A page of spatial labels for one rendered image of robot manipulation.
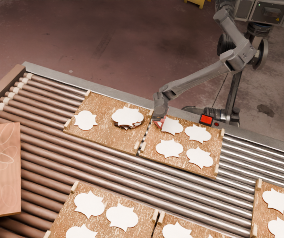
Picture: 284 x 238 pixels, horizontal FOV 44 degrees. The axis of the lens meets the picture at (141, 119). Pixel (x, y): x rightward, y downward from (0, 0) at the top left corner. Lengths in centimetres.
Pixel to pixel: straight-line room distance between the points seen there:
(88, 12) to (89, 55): 93
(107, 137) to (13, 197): 60
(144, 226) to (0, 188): 63
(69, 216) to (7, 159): 38
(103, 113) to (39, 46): 229
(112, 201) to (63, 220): 23
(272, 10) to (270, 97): 201
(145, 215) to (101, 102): 76
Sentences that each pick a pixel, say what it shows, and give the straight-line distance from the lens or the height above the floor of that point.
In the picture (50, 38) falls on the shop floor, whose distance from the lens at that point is 430.
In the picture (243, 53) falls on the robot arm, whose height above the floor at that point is 150.
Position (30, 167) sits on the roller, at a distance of 181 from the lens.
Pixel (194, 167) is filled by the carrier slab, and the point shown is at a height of 94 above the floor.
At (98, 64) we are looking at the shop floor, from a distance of 390.
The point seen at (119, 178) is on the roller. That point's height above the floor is 92.
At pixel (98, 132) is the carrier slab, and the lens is 191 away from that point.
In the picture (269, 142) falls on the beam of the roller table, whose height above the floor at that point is 92.
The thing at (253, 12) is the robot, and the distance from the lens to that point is 219.
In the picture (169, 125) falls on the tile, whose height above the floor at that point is 95.
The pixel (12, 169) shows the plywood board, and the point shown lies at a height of 104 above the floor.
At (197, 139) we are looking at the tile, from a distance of 197.
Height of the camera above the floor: 235
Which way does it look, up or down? 45 degrees down
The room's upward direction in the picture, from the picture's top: 10 degrees clockwise
